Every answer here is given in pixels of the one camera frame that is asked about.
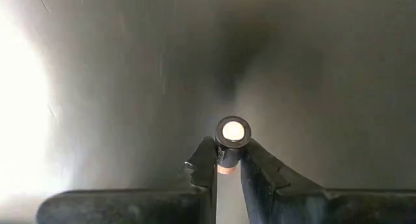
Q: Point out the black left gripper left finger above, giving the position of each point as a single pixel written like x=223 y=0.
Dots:
x=130 y=206

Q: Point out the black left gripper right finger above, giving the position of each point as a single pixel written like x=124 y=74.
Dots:
x=325 y=207

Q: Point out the black copper-top battery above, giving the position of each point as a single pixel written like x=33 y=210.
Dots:
x=233 y=133

